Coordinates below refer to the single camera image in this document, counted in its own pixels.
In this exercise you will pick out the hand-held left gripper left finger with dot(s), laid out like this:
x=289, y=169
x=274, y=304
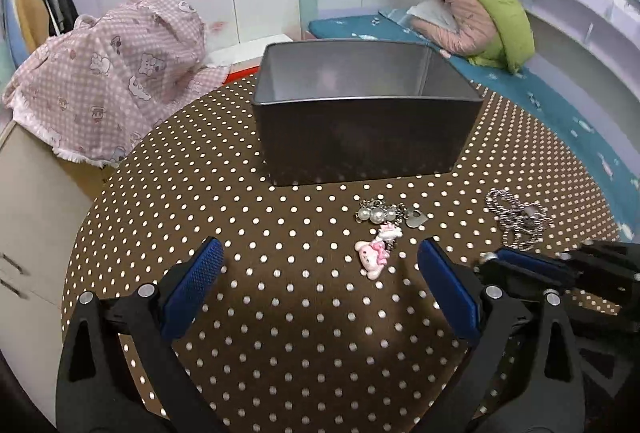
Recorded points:
x=192, y=290

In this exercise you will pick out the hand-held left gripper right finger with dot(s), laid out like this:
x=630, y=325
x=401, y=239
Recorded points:
x=450, y=293

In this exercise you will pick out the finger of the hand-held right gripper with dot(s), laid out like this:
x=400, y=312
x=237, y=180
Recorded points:
x=530, y=260
x=600, y=253

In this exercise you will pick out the grey metal box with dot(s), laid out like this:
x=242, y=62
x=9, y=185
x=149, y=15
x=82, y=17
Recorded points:
x=360, y=143

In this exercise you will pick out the brown polka dot tablecloth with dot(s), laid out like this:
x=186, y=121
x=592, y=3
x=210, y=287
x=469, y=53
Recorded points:
x=300, y=338

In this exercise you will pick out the beige cabinet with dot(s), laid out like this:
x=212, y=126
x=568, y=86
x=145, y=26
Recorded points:
x=40, y=223

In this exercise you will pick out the red stool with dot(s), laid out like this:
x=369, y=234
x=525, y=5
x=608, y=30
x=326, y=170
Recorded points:
x=240, y=76

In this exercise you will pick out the pink printed cloth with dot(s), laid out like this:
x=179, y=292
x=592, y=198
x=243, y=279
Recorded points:
x=115, y=73

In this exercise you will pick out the red and white box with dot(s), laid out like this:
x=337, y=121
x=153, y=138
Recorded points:
x=240, y=50

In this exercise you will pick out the white pillow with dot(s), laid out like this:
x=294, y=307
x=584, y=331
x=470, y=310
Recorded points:
x=430, y=13

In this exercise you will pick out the light blue hanging garment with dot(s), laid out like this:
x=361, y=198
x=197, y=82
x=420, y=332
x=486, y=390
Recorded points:
x=12, y=38

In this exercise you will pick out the yellow hanging garment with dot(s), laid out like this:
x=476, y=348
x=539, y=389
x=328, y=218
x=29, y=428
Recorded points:
x=30, y=8

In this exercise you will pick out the lavender wall shelf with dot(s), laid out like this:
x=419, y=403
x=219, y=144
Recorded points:
x=600, y=38

